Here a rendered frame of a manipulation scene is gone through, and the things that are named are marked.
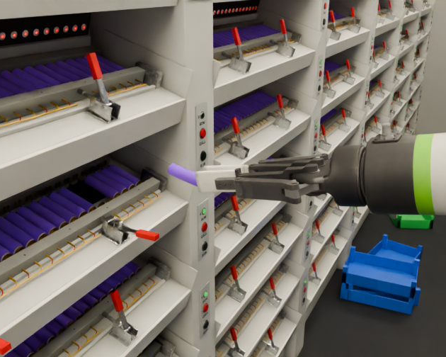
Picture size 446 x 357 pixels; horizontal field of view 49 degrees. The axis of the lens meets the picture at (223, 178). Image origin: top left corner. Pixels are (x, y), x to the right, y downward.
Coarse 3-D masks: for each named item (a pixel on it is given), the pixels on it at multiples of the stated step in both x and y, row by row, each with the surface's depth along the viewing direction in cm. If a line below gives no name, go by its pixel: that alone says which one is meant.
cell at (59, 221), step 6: (30, 204) 75; (36, 204) 75; (36, 210) 74; (42, 210) 74; (48, 210) 74; (42, 216) 74; (48, 216) 73; (54, 216) 73; (54, 222) 73; (60, 222) 73
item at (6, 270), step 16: (128, 192) 83; (144, 192) 86; (96, 208) 77; (112, 208) 78; (80, 224) 73; (96, 224) 76; (48, 240) 68; (64, 240) 70; (16, 256) 64; (32, 256) 65; (48, 256) 67; (64, 256) 69; (0, 272) 61; (16, 272) 64; (0, 288) 61
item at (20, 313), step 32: (128, 160) 94; (160, 160) 90; (128, 224) 80; (160, 224) 83; (96, 256) 72; (128, 256) 78; (32, 288) 63; (64, 288) 65; (0, 320) 58; (32, 320) 61
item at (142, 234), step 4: (120, 224) 75; (120, 228) 75; (124, 228) 75; (128, 228) 75; (128, 232) 74; (132, 232) 74; (136, 232) 73; (140, 232) 73; (144, 232) 73; (148, 232) 73; (152, 232) 73; (136, 236) 73; (140, 236) 73; (144, 236) 73; (148, 236) 72; (152, 236) 72; (156, 236) 72; (152, 240) 72
